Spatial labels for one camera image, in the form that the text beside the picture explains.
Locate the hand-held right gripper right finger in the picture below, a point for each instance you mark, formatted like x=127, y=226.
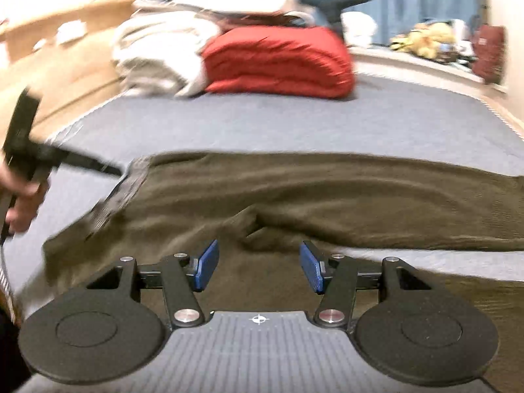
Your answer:
x=313, y=268

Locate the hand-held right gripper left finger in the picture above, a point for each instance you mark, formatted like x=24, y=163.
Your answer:
x=206, y=266

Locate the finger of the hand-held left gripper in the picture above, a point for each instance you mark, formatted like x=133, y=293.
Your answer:
x=86, y=163

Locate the person's left hand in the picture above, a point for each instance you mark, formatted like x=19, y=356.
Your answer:
x=24, y=200

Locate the small white object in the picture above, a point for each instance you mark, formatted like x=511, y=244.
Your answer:
x=71, y=32

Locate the white folded blanket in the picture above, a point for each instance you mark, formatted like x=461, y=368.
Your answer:
x=155, y=49

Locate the grey quilted mattress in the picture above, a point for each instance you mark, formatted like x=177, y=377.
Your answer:
x=286, y=118

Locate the red folded comforter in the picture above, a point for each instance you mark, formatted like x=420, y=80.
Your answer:
x=278, y=61

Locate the white window ledge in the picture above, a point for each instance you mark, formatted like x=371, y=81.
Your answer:
x=409, y=63

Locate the navy star-print folded blanket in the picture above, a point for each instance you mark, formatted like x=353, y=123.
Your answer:
x=262, y=19

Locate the white plush toy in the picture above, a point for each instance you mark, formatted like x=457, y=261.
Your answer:
x=359, y=28

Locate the yellow bear plush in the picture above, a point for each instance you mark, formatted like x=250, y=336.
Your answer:
x=411, y=43

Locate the yellow duck plush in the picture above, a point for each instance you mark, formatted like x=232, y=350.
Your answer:
x=440, y=32

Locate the dark red cushion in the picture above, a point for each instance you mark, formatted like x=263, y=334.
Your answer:
x=489, y=53

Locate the wooden bed frame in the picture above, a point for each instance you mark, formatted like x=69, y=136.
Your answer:
x=61, y=73

